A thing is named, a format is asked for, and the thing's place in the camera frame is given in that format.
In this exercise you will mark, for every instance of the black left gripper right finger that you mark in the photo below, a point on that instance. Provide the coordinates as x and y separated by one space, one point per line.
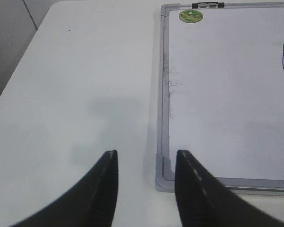
206 201

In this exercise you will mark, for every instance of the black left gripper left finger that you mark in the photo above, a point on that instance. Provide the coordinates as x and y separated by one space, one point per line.
91 202

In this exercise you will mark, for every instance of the round green magnet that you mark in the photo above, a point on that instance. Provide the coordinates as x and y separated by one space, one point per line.
190 16

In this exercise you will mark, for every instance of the white board with grey frame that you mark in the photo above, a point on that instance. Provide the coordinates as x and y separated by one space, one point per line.
221 91

